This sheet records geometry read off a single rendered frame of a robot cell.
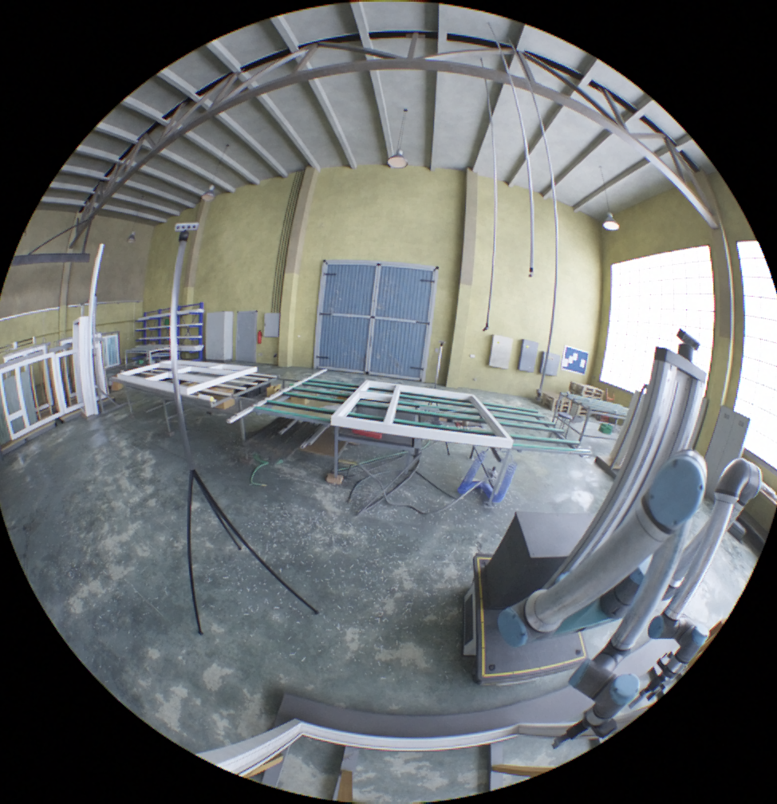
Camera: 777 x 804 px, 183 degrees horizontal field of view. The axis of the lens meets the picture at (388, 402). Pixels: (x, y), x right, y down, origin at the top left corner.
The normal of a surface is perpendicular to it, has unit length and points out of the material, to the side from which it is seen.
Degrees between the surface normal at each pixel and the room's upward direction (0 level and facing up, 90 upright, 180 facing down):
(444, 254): 90
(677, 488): 82
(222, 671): 0
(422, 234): 90
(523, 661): 0
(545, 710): 0
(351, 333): 90
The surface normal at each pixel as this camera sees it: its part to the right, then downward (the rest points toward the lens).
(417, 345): -0.11, 0.28
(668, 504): -0.94, -0.15
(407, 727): 0.11, -0.95
